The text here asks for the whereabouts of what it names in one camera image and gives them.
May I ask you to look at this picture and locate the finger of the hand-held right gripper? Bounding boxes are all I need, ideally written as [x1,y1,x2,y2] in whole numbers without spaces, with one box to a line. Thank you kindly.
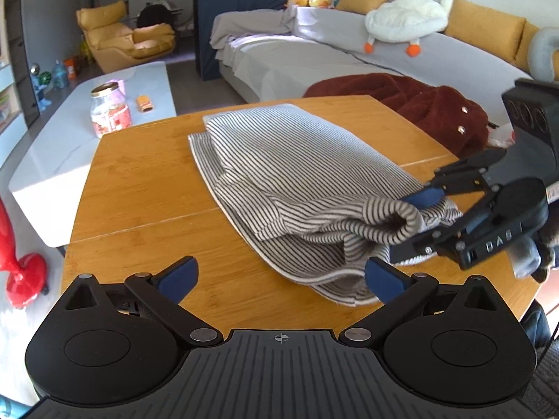
[397,147,508,209]
[389,225,471,267]

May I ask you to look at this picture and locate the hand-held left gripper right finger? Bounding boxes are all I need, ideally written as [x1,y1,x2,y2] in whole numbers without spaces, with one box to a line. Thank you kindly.
[344,257,508,347]

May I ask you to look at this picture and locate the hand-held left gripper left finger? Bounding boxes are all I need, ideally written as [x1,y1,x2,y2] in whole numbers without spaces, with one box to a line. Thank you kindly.
[62,255,221,345]

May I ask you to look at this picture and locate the grey striped garment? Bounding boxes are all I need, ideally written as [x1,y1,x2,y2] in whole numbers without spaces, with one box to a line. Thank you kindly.
[188,104,464,307]

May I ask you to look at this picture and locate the person's right forearm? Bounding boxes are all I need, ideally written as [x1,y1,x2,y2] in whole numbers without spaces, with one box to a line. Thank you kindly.
[513,231,559,284]

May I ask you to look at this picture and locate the white pink cloth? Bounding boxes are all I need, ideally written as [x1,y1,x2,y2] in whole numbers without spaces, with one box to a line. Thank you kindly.
[489,124,518,148]

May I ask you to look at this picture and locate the brown fleece jacket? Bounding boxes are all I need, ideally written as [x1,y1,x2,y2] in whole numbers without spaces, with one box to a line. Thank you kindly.
[303,73,491,159]

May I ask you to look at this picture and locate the grey neck pillow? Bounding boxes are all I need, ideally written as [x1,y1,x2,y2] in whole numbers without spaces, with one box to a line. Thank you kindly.
[528,27,559,83]

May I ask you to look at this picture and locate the yellow sofa cushion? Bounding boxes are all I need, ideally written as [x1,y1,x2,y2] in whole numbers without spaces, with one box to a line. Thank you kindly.
[338,0,389,15]
[514,22,542,71]
[444,0,527,57]

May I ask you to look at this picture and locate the person's dark trousers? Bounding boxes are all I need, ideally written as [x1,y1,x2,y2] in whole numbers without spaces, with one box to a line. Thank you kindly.
[520,301,552,352]

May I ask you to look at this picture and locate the red floor ornament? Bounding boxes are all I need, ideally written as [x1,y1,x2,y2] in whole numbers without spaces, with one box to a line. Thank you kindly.
[0,198,48,309]

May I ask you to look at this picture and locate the glass jar with pink label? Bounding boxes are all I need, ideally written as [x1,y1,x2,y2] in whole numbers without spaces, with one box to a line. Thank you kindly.
[90,82,133,139]

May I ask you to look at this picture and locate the white coffee table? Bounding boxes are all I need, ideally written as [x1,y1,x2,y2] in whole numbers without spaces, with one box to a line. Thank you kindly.
[9,61,177,247]

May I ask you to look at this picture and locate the white goose plush toy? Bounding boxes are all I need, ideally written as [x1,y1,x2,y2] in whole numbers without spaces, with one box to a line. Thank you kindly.
[364,0,455,57]

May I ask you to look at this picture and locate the grey sofa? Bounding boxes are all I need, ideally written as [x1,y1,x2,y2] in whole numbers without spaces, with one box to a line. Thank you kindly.
[211,6,536,110]

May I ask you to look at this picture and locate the blue toy figure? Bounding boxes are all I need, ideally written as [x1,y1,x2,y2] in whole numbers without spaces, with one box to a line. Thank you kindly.
[30,72,53,108]

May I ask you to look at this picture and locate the clear water bottle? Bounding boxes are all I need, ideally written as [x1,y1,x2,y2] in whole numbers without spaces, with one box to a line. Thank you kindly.
[51,60,70,89]

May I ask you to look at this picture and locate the grey crumpled blanket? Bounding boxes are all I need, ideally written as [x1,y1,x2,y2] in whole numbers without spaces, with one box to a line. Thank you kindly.
[211,9,298,51]

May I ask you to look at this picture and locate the dark blue cabinet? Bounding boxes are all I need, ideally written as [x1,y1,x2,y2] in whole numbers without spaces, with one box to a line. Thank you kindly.
[194,0,298,80]

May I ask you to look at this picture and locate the yellow leather armchair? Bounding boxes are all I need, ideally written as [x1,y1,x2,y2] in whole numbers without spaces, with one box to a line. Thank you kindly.
[76,1,176,73]

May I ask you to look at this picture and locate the black backpack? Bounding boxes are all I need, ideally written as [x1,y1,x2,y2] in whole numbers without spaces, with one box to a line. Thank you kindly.
[137,3,174,29]

